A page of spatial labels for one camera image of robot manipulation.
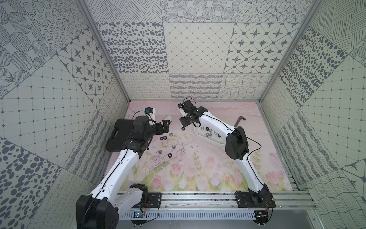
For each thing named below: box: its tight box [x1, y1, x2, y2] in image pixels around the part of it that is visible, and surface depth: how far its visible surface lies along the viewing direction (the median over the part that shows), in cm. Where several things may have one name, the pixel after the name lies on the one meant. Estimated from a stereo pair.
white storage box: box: [193, 114, 236, 145], surface depth 66 cm
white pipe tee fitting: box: [163, 114, 173, 123], surface depth 109 cm
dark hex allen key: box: [233, 115, 247, 128], surface depth 111 cm
